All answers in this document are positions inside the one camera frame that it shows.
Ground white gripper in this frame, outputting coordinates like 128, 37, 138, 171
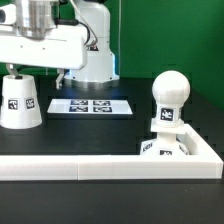
0, 25, 87, 90

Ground white lamp shade cone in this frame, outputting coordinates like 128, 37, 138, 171
0, 75, 42, 129

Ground white lamp bulb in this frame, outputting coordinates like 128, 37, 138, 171
152, 70, 190, 128

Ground white lamp base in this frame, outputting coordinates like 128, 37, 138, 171
140, 118, 190, 157

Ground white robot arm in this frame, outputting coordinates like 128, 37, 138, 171
0, 0, 119, 89

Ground white marker tag plate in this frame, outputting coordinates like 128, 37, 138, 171
48, 99, 132, 115

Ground black cable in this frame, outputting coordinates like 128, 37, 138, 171
14, 64, 59, 75

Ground white L-shaped wall fence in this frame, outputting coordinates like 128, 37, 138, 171
0, 124, 223, 181

